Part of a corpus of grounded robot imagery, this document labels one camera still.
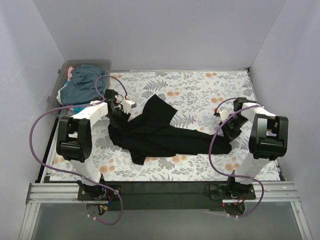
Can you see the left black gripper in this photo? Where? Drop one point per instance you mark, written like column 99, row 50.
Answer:
column 119, row 114

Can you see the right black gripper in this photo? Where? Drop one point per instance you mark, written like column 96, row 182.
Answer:
column 231, row 127

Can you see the black t-shirt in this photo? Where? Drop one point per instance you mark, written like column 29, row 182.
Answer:
column 151, row 135

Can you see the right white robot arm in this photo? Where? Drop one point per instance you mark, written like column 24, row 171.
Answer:
column 268, row 141

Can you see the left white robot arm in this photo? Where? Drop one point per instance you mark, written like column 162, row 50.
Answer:
column 74, row 138

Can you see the turquoise shirt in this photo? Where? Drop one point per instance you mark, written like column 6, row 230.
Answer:
column 77, row 110

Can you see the floral table mat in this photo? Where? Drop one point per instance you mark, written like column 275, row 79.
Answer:
column 195, row 95

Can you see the teal blue shirt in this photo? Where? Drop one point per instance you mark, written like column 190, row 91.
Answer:
column 87, row 82

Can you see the clear plastic bin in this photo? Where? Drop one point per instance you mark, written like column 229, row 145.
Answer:
column 55, row 99

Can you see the pink white garment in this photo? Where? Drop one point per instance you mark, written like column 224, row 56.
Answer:
column 69, row 73

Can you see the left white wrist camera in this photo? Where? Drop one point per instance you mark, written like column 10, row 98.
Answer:
column 128, row 104

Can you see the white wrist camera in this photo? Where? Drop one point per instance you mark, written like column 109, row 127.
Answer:
column 222, row 114
column 128, row 104

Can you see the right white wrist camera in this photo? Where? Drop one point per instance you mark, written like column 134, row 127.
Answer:
column 222, row 114

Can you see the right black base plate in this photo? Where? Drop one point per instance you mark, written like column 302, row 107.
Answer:
column 220, row 192

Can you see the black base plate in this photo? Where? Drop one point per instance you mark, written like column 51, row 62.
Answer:
column 220, row 192
column 96, row 193

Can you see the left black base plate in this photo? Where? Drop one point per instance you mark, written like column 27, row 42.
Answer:
column 96, row 193

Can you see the aluminium frame rail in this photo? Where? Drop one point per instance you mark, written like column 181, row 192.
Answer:
column 161, row 195

